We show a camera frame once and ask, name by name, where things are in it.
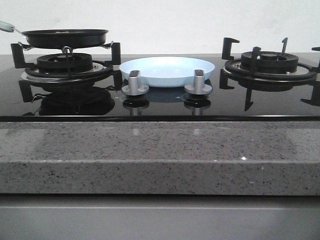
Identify light blue plate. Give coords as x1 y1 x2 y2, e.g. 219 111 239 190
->
119 56 215 88

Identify black frying pan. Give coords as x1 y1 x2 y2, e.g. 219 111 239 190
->
0 21 114 51

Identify brown meat pieces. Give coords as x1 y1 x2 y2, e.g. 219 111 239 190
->
55 31 69 34

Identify left silver stove knob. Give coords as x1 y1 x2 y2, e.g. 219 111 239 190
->
121 70 149 96

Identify silver stove knob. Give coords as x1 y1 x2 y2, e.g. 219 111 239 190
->
121 70 149 96
184 69 213 95

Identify right silver stove knob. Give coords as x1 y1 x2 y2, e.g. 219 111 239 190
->
184 69 213 95

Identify left black gas burner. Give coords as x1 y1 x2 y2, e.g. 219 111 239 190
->
36 53 93 74

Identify black gas burner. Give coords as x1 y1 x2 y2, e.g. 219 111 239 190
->
36 53 93 74
255 51 299 74

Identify right black pan support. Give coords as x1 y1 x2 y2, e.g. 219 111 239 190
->
219 37 320 111

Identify black pan support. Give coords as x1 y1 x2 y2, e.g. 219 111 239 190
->
11 42 121 84
219 37 320 111

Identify black glass cooktop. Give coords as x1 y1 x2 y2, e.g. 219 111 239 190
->
0 54 320 122

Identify right black gas burner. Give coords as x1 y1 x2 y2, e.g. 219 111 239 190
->
255 51 299 74

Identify left black pan support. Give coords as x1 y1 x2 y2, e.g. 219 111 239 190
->
11 42 121 84

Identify grey cabinet front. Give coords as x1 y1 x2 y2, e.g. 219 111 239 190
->
0 195 320 240

